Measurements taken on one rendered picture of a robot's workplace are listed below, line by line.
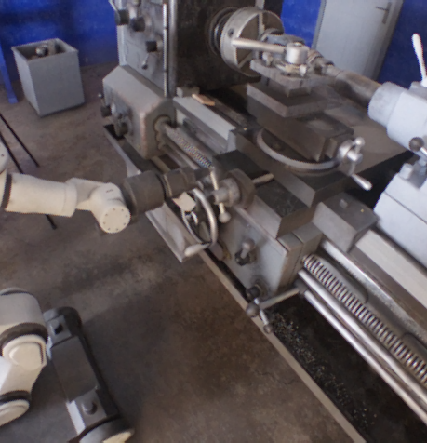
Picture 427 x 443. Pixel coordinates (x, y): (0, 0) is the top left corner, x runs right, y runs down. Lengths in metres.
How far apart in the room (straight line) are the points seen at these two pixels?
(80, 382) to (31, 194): 0.84
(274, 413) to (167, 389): 0.45
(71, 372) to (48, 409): 0.15
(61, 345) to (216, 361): 0.65
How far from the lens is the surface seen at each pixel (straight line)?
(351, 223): 0.85
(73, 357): 1.36
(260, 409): 1.47
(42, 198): 0.65
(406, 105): 0.90
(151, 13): 1.46
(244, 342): 1.56
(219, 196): 0.81
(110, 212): 0.67
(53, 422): 1.33
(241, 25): 1.25
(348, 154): 0.84
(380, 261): 0.87
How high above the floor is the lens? 1.39
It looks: 44 degrees down
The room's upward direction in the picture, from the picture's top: 6 degrees clockwise
